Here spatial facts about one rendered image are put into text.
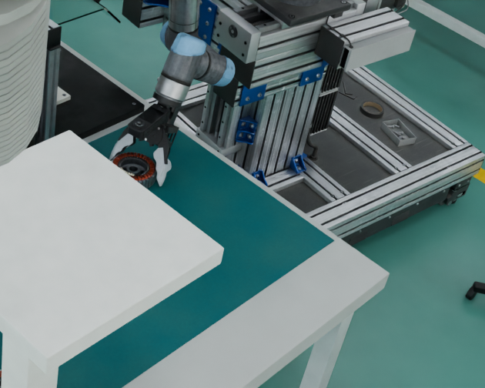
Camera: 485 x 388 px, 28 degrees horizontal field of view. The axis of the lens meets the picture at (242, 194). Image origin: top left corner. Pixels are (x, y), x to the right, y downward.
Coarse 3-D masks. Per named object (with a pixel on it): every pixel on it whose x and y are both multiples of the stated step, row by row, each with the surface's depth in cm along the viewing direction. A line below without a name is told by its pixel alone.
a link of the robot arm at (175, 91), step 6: (162, 78) 225; (162, 84) 225; (168, 84) 225; (174, 84) 224; (180, 84) 225; (156, 90) 226; (162, 90) 225; (168, 90) 225; (174, 90) 225; (180, 90) 225; (186, 90) 227; (168, 96) 225; (174, 96) 225; (180, 96) 226
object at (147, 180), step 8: (128, 152) 232; (136, 152) 233; (112, 160) 230; (120, 160) 230; (128, 160) 231; (136, 160) 232; (144, 160) 231; (152, 160) 232; (120, 168) 227; (128, 168) 229; (136, 168) 230; (144, 168) 231; (152, 168) 229; (136, 176) 226; (144, 176) 226; (152, 176) 227; (144, 184) 226; (152, 184) 229
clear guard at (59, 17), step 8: (56, 0) 226; (64, 0) 226; (72, 0) 227; (80, 0) 228; (88, 0) 228; (56, 8) 223; (64, 8) 224; (72, 8) 224; (80, 8) 225; (88, 8) 225; (96, 8) 226; (104, 8) 227; (56, 16) 220; (64, 16) 221; (72, 16) 222; (80, 16) 222; (112, 16) 231
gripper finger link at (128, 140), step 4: (124, 136) 230; (128, 136) 230; (132, 136) 229; (120, 140) 231; (124, 140) 230; (128, 140) 230; (132, 140) 229; (116, 144) 231; (120, 144) 231; (124, 144) 230; (128, 144) 230; (132, 144) 231; (116, 148) 231; (120, 148) 231; (124, 148) 231; (112, 152) 232; (116, 152) 231; (112, 156) 231
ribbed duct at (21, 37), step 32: (0, 0) 76; (32, 0) 77; (0, 32) 79; (32, 32) 81; (0, 64) 82; (32, 64) 88; (0, 96) 88; (32, 96) 95; (0, 128) 95; (32, 128) 104; (0, 160) 104
